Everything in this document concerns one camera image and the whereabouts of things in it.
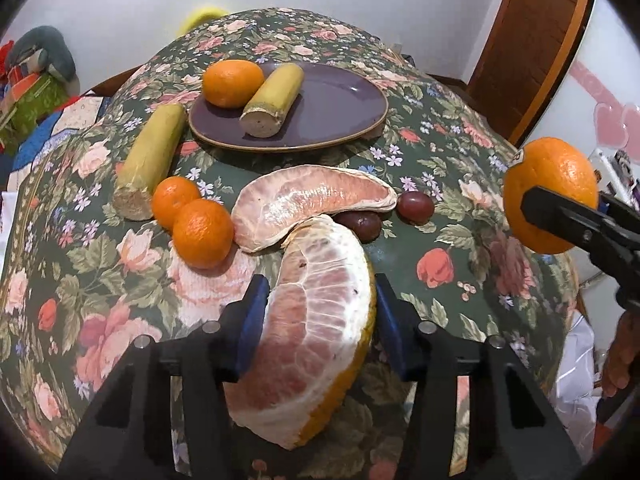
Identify sugarcane piece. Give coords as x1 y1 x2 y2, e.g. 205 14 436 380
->
112 104 187 222
239 63 305 139

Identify purple plate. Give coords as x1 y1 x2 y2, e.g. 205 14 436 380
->
187 61 389 153

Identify dark red grape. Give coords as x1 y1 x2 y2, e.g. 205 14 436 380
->
336 211 383 243
397 191 435 221

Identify person's right hand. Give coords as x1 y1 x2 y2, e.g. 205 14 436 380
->
601 310 640 401

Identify grey plush toy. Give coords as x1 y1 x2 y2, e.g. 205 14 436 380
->
5 26 78 86

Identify large orange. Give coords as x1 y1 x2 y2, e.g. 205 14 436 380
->
502 136 600 255
201 59 265 109

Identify large peeled pomelo segment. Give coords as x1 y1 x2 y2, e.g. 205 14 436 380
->
225 214 377 451

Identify green fabric bag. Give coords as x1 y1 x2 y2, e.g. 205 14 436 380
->
0 72 68 153

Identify brown wooden door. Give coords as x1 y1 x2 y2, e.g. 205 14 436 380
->
465 0 598 148

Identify patchwork quilt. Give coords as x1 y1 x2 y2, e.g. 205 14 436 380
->
0 92 108 191

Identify white plastic bag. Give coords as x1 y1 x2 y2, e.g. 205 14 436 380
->
555 310 601 461

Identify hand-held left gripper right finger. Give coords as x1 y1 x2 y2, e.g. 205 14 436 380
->
374 272 583 480

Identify yellow foam tube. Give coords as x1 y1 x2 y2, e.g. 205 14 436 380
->
177 5 228 36

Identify floral tablecloth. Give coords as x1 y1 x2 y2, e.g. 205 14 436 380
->
0 7 581 480

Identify slim peeled pomelo segment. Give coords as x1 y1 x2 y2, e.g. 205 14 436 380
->
231 164 398 253

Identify wooden bed frame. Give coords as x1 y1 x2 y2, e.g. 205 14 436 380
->
82 75 136 98

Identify white wardrobe sliding door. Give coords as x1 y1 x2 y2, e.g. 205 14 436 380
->
520 0 640 211

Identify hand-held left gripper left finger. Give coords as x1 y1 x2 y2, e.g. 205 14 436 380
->
57 274 273 480

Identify small mandarin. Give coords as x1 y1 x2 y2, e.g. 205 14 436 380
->
151 176 202 233
171 198 235 269

